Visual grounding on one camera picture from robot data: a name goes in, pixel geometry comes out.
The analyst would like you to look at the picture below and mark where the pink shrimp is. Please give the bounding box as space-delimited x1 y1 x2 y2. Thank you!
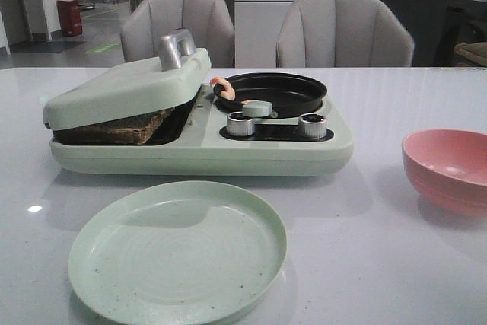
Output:
210 77 236 100

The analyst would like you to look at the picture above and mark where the mint green sandwich maker lid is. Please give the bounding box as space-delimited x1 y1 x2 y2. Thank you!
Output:
43 48 212 131

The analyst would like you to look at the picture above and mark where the pink bowl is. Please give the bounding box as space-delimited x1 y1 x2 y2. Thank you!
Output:
402 129 486 218

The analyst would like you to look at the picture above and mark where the mint green breakfast maker base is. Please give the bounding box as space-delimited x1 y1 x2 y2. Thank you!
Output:
50 83 353 176

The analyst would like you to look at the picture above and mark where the left silver control knob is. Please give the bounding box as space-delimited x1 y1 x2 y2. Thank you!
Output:
226 112 255 137

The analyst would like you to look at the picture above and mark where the silver control knob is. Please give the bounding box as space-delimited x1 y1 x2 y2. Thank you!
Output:
298 113 327 139
226 112 255 137

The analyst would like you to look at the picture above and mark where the black round frying pan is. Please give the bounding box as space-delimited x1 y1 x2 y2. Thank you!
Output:
213 72 327 119

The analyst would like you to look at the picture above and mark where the right silver control knob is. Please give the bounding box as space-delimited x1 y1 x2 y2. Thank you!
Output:
298 113 327 139

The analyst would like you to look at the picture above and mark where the mint green round plate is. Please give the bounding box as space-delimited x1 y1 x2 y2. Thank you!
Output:
68 181 287 324

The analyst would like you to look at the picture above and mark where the left grey upholstered chair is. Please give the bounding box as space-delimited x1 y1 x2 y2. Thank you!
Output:
120 0 235 68

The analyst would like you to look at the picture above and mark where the grey upholstered chair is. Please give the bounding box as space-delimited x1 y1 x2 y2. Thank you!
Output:
275 0 415 68
120 0 235 68

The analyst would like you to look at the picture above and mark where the right grey upholstered chair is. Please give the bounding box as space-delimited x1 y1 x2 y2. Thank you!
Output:
275 0 415 68

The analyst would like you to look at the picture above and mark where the white cabinet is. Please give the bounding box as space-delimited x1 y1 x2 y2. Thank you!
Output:
234 0 295 68

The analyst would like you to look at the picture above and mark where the red trash bin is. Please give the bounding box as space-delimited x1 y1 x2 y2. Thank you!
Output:
56 0 83 37

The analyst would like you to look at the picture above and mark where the dark grey counter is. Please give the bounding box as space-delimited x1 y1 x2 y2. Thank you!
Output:
381 0 486 67

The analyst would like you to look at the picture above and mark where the beige cushion at right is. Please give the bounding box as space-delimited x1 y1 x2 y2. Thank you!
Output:
454 42 487 68

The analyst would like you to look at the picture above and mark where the mint green pan handle knob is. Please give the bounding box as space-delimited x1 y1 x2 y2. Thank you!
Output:
242 100 273 118

